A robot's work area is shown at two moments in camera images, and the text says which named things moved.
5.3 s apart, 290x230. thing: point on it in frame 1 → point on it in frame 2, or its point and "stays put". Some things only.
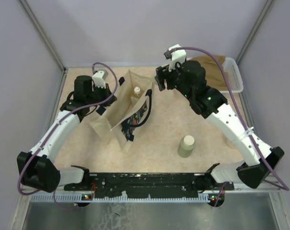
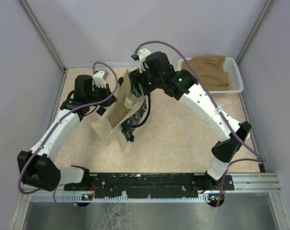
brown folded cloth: [215, 77] stays put
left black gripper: [110, 96] stays put
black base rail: [144, 186] stays put
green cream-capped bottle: [186, 145] → [131, 96]
